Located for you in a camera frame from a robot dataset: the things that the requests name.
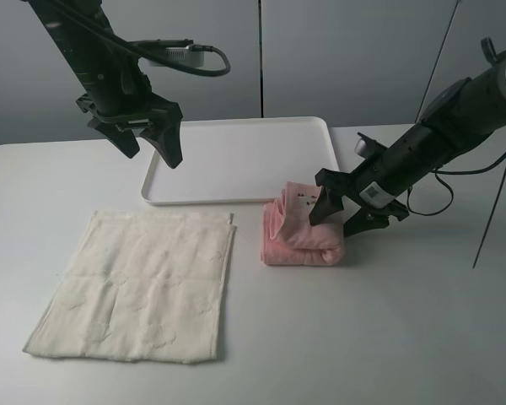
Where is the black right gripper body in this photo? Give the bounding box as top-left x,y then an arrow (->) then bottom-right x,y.
315,154 -> 409,221

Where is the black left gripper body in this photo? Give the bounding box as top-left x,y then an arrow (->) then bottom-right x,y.
74,62 -> 183,135

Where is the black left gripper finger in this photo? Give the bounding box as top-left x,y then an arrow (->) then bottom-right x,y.
94,124 -> 140,159
140,121 -> 183,169

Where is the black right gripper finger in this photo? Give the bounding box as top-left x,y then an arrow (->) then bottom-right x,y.
343,207 -> 391,237
309,187 -> 344,226

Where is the pink towel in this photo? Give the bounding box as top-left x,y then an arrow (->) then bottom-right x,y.
261,181 -> 345,266

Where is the cream white towel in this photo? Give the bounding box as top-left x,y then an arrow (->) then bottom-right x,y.
23,211 -> 235,364

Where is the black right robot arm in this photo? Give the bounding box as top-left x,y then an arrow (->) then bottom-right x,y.
309,38 -> 506,236

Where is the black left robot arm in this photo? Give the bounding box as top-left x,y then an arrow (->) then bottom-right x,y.
29,1 -> 182,169

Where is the white rectangular plastic tray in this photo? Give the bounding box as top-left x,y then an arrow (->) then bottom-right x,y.
141,117 -> 339,206

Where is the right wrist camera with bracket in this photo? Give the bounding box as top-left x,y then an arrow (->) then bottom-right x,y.
354,132 -> 387,159

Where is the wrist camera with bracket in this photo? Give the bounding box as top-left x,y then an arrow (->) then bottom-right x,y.
136,39 -> 205,68
354,132 -> 387,159

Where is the black right camera cable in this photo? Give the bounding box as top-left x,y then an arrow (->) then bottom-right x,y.
404,121 -> 506,217

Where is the black camera cable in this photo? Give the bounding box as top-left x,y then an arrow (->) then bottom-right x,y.
404,121 -> 506,217
46,0 -> 232,78

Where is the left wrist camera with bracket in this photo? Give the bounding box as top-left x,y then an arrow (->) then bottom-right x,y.
136,39 -> 205,68

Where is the black left camera cable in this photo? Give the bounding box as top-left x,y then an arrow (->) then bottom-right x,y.
46,0 -> 232,78

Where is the black flat strap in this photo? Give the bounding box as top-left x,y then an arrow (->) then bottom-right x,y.
471,130 -> 506,269

